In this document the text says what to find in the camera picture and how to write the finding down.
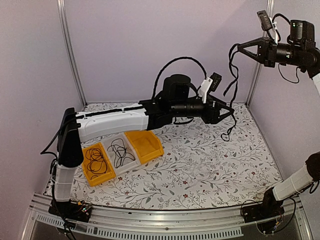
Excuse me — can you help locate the white translucent plastic bin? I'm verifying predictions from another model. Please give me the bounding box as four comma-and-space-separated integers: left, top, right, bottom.
101, 133, 141, 176

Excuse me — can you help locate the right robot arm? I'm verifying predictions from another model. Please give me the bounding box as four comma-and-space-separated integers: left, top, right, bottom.
237, 10, 320, 218

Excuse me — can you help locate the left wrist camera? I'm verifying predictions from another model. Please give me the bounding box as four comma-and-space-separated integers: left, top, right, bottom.
197, 72, 222, 104

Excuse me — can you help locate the far yellow plastic bin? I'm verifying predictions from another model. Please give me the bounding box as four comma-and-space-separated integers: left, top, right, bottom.
124, 130, 164, 165

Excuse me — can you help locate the front aluminium rail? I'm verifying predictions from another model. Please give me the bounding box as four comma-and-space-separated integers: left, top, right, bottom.
21, 193, 313, 240

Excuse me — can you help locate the black ribbon cable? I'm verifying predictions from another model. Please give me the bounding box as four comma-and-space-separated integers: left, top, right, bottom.
220, 43, 241, 142

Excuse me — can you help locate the left aluminium frame post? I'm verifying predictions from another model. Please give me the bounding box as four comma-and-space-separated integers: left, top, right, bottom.
56, 0, 88, 107

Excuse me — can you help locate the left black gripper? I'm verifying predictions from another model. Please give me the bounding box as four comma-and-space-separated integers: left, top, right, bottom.
172, 94, 236, 125

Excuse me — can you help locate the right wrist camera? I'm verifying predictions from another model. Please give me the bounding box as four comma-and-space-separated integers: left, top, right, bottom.
256, 10, 281, 44

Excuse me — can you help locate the floral table cloth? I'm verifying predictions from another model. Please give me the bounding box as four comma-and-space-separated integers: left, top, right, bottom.
71, 103, 282, 210

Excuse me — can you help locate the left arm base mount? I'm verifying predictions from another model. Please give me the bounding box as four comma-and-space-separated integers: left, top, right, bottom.
48, 197, 93, 223

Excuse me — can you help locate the aluminium frame post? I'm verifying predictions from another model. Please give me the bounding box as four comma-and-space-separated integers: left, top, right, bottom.
245, 0, 275, 108
56, 0, 88, 107

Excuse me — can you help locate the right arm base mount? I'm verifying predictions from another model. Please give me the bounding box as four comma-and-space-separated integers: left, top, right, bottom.
240, 187, 285, 235

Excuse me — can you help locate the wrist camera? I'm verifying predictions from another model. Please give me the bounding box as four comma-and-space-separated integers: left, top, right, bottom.
197, 72, 222, 104
256, 10, 281, 44

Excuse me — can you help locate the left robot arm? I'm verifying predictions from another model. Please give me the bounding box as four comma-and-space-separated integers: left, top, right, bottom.
41, 72, 235, 217

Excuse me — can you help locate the near yellow plastic bin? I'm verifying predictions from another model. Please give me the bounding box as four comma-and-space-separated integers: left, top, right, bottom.
81, 142, 116, 187

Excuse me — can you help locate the thin black cable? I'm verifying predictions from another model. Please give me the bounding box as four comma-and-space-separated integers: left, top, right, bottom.
84, 146, 111, 180

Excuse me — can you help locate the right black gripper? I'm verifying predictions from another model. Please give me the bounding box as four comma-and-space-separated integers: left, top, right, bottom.
238, 36, 306, 67

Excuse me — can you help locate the yellow plastic bin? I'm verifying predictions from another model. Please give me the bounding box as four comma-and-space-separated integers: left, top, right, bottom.
124, 130, 164, 165
81, 142, 116, 187

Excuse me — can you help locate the right aluminium frame post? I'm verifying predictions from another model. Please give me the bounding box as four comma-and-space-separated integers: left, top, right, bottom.
245, 0, 275, 108

